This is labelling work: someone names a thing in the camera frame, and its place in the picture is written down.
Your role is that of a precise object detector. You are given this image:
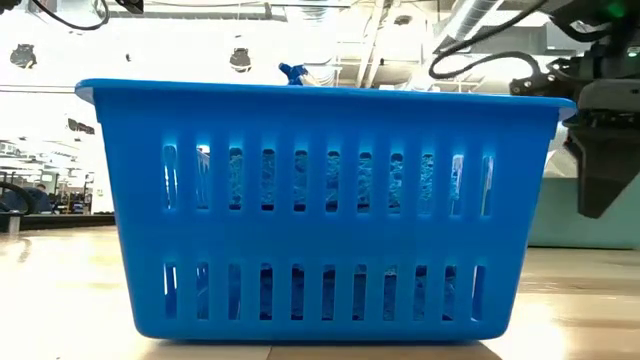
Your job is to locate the teal plastic bin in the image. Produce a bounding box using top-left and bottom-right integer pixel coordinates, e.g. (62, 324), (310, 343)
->
(527, 149), (640, 250)

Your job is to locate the blue slotted plastic basket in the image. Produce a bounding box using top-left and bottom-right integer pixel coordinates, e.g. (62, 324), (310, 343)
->
(74, 77), (578, 342)

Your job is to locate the person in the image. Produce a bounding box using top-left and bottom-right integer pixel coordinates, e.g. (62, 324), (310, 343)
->
(19, 182), (54, 215)

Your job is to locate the black hanging ceiling panel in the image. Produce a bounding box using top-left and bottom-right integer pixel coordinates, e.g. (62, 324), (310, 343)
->
(67, 117), (96, 135)

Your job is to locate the white rectangular ventilation duct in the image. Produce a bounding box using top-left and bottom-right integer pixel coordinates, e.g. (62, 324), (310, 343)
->
(469, 23), (576, 56)

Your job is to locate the white spray bottle blue trigger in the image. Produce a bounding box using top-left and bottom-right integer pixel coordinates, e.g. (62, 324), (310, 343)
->
(277, 62), (324, 87)

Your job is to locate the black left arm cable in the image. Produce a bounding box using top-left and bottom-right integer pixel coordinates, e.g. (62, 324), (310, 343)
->
(29, 0), (111, 32)

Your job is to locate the black ceiling dome fixture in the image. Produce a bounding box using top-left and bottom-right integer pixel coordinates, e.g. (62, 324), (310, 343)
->
(9, 43), (38, 70)
(229, 47), (253, 74)

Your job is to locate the black aluminium table frame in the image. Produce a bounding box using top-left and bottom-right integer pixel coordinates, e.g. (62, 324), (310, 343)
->
(0, 212), (117, 232)

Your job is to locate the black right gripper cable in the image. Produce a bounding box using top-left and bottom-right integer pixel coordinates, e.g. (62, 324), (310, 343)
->
(428, 0), (549, 82)

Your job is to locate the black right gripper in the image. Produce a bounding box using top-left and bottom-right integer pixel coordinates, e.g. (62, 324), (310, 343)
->
(508, 37), (640, 220)

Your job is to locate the silver round ventilation duct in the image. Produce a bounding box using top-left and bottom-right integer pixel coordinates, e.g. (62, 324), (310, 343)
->
(402, 0), (506, 94)

